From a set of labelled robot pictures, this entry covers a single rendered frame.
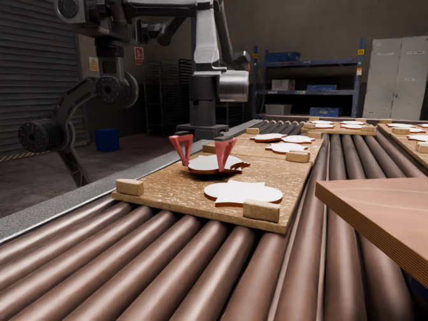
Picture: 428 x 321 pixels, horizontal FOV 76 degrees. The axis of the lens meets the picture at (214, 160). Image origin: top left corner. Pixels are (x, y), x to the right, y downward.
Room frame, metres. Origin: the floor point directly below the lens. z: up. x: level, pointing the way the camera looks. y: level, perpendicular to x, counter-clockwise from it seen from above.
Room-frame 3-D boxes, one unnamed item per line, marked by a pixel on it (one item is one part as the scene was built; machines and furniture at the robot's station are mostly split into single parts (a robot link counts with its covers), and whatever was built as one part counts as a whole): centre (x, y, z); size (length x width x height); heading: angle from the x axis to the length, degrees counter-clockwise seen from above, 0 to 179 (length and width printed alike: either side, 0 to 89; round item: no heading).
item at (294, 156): (0.76, -0.24, 0.95); 0.06 x 0.02 x 0.03; 66
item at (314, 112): (5.12, -2.06, 0.72); 0.50 x 0.38 x 0.16; 53
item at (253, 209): (0.41, -0.08, 0.95); 0.06 x 0.02 x 0.03; 66
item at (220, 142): (0.59, 0.00, 1.01); 0.07 x 0.07 x 0.09; 60
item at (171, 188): (0.64, -0.03, 0.93); 0.41 x 0.35 x 0.02; 156
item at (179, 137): (0.63, 0.06, 1.01); 0.07 x 0.07 x 0.09; 60
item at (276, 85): (5.53, -1.35, 1.20); 0.36 x 0.28 x 0.22; 48
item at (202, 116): (0.61, 0.03, 1.08); 0.10 x 0.07 x 0.07; 60
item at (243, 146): (1.02, -0.21, 0.93); 0.41 x 0.35 x 0.02; 155
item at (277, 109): (5.52, -1.27, 0.74); 0.44 x 0.36 x 0.20; 47
